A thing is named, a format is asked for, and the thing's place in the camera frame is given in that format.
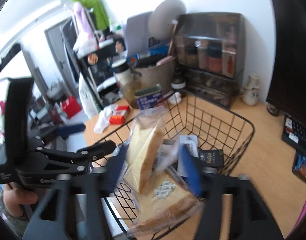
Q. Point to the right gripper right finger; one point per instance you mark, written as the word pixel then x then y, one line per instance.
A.
pixel 194 172

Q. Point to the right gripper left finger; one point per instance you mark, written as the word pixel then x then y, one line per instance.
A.
pixel 115 169

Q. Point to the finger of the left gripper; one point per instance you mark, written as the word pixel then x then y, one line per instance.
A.
pixel 63 162
pixel 53 131

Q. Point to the black gold text box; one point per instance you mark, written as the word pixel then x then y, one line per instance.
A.
pixel 212 158

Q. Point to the long white red-text sachet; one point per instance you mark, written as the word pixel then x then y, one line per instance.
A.
pixel 191 143

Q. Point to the bagged bread slice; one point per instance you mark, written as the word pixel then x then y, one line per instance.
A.
pixel 167 202
pixel 144 142

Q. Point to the person's left hand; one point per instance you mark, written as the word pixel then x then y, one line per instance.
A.
pixel 15 197

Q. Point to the crumpled white tissue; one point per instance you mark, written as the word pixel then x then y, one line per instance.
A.
pixel 104 118

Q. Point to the red cigarette pack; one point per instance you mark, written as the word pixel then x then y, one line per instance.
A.
pixel 120 115

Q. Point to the blue luncheon meat tin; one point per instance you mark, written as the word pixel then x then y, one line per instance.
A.
pixel 149 97

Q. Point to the white thermos black lid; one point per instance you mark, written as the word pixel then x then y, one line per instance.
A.
pixel 122 73

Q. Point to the small ceramic vase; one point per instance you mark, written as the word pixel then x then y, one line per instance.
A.
pixel 250 92

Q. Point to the woven brown basket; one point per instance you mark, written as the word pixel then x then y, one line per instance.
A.
pixel 157 75

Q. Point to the smartphone with lit screen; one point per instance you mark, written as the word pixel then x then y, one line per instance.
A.
pixel 299 166

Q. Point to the dark mechanical keyboard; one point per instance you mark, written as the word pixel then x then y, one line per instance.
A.
pixel 294 133

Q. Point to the black curved monitor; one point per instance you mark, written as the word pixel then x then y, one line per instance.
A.
pixel 287 89

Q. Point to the dark acrylic drawer organizer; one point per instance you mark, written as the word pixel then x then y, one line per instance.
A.
pixel 210 50

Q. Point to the white round fan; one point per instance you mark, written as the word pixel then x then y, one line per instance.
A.
pixel 161 22

